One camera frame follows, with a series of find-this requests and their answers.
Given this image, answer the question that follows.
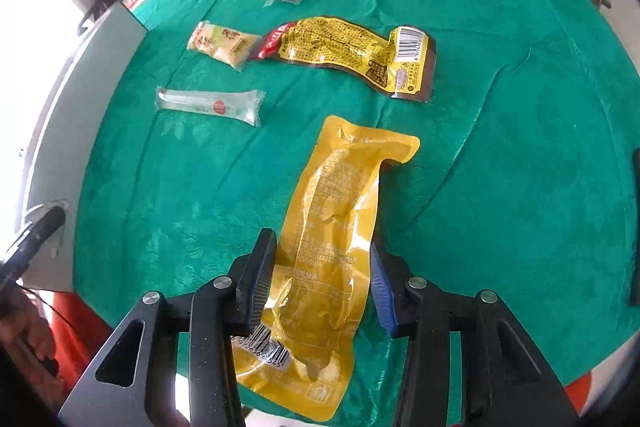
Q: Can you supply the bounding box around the plain yellow snack pouch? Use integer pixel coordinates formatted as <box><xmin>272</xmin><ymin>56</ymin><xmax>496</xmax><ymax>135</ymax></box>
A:
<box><xmin>232</xmin><ymin>116</ymin><xmax>420</xmax><ymax>421</ymax></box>

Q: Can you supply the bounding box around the clear long snack stick pack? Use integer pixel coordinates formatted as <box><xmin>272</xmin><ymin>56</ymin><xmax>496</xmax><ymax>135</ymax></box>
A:
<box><xmin>155</xmin><ymin>88</ymin><xmax>266</xmax><ymax>127</ymax></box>

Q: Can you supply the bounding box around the rice cracker snack pack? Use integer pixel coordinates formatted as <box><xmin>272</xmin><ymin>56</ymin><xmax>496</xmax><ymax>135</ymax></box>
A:
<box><xmin>186</xmin><ymin>20</ymin><xmax>262</xmax><ymax>72</ymax></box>

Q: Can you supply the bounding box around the yellow red barcode snack pack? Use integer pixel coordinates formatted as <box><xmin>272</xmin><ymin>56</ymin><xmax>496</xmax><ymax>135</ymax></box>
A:
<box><xmin>250</xmin><ymin>16</ymin><xmax>437</xmax><ymax>103</ymax></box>

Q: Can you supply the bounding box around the left hand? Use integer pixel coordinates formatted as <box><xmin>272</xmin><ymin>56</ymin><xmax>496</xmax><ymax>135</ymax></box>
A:
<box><xmin>1</xmin><ymin>287</ymin><xmax>55</xmax><ymax>360</ymax></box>

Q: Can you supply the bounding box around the green tablecloth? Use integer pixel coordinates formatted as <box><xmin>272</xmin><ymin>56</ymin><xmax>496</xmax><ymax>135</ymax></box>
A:
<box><xmin>74</xmin><ymin>0</ymin><xmax>639</xmax><ymax>426</ymax></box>

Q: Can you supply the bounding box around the white cardboard box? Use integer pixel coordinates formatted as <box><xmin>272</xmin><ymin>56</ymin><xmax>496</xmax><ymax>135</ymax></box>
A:
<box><xmin>20</xmin><ymin>3</ymin><xmax>146</xmax><ymax>293</ymax></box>

